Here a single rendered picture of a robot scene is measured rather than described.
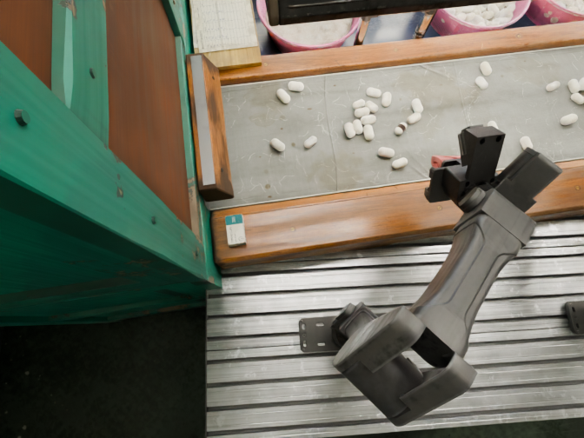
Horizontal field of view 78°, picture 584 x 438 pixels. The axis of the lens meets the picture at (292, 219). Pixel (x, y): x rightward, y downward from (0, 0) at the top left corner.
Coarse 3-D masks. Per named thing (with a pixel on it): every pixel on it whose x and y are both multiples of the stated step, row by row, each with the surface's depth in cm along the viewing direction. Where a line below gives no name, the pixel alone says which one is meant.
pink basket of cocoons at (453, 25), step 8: (528, 0) 91; (520, 8) 94; (440, 16) 93; (448, 16) 89; (520, 16) 90; (432, 24) 99; (440, 24) 95; (448, 24) 93; (456, 24) 91; (464, 24) 89; (472, 24) 88; (504, 24) 89; (440, 32) 98; (448, 32) 95; (456, 32) 94; (464, 32) 93; (472, 32) 92
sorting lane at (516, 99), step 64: (448, 64) 89; (512, 64) 89; (576, 64) 90; (256, 128) 82; (320, 128) 83; (384, 128) 83; (448, 128) 84; (512, 128) 85; (576, 128) 85; (256, 192) 78; (320, 192) 79
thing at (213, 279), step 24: (192, 48) 87; (216, 264) 76; (168, 288) 67; (192, 288) 73; (216, 288) 77; (0, 312) 63; (24, 312) 80; (48, 312) 87; (72, 312) 95; (96, 312) 96; (120, 312) 119; (144, 312) 129; (168, 312) 137
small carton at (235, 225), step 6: (228, 216) 72; (234, 216) 72; (240, 216) 72; (228, 222) 72; (234, 222) 72; (240, 222) 72; (228, 228) 71; (234, 228) 71; (240, 228) 71; (228, 234) 71; (234, 234) 71; (240, 234) 71; (228, 240) 71; (234, 240) 71; (240, 240) 71
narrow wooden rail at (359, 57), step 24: (552, 24) 90; (576, 24) 90; (336, 48) 86; (360, 48) 86; (384, 48) 86; (408, 48) 87; (432, 48) 87; (456, 48) 87; (480, 48) 87; (504, 48) 88; (528, 48) 89; (552, 48) 91; (240, 72) 83; (264, 72) 83; (288, 72) 84; (312, 72) 85; (336, 72) 87
